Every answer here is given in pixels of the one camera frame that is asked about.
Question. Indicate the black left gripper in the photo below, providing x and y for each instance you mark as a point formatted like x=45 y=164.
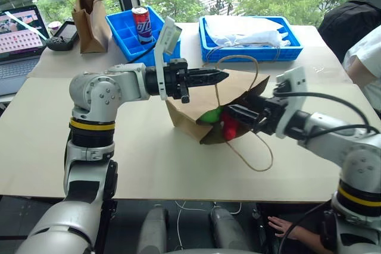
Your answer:
x=175 y=78

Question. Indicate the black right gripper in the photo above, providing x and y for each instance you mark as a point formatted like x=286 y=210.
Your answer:
x=271 y=114

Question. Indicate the red plush toy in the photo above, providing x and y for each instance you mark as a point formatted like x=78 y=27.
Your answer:
x=230 y=131

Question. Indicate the brown paper bag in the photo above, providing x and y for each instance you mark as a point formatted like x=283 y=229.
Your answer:
x=184 y=117
x=89 y=28

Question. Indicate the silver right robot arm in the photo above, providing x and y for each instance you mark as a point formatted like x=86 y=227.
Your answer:
x=357 y=159

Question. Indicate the person's bare forearm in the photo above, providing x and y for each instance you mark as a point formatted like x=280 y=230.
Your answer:
x=306 y=240

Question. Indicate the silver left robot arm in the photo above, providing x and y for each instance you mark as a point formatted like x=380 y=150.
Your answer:
x=92 y=87

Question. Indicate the green plush toy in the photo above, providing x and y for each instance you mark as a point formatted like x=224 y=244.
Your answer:
x=211 y=115

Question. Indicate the white plastic bag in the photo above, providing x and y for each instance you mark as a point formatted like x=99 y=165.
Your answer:
x=238 y=31

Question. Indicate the upright brown paper bag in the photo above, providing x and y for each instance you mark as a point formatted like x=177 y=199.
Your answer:
x=89 y=28

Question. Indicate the person's bare hand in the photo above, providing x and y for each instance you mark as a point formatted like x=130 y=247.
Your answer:
x=281 y=225

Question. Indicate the blue shallow plastic tray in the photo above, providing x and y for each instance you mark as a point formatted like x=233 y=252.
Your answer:
x=253 y=53

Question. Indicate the red and purple drink can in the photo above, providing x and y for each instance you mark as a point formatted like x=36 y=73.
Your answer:
x=143 y=25

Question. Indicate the blue compartment bin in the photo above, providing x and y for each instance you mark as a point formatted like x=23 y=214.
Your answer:
x=119 y=25

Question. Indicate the dark grey rounded shape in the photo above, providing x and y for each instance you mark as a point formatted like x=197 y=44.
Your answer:
x=227 y=230
x=153 y=230

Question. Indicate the person in white shirt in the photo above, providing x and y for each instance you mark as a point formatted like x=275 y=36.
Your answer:
x=363 y=54

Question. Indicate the black backpack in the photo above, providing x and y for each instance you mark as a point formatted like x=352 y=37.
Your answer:
x=348 y=28

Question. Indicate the black handheld controller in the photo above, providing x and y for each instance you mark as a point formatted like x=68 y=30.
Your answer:
x=67 y=32

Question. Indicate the small pink cup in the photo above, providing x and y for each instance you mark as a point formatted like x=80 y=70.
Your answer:
x=53 y=26

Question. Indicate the open laptop computer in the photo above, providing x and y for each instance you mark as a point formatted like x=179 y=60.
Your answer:
x=18 y=57

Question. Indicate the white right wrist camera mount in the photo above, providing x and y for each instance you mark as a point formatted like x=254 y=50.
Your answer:
x=297 y=87

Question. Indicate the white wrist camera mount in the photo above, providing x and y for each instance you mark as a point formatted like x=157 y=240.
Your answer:
x=169 y=35
x=297 y=87

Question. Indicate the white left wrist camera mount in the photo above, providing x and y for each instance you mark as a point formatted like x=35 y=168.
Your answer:
x=169 y=35

